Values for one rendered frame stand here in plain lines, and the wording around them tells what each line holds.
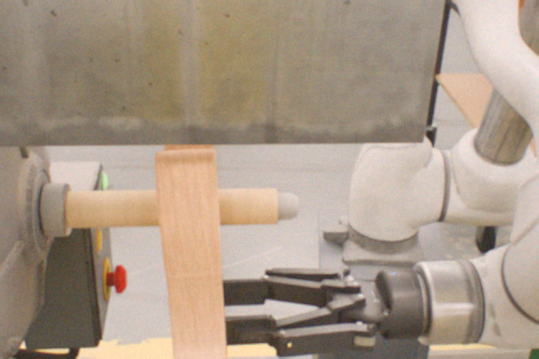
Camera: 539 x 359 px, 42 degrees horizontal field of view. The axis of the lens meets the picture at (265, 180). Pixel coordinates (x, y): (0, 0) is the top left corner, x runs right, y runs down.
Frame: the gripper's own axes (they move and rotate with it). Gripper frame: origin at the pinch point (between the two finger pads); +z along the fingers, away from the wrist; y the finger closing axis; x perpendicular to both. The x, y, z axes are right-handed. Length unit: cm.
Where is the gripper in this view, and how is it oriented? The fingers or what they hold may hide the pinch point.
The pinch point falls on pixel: (226, 310)
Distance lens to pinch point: 75.4
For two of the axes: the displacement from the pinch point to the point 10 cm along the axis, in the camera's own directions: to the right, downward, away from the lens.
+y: -0.9, -3.6, 9.3
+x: 0.1, -9.3, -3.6
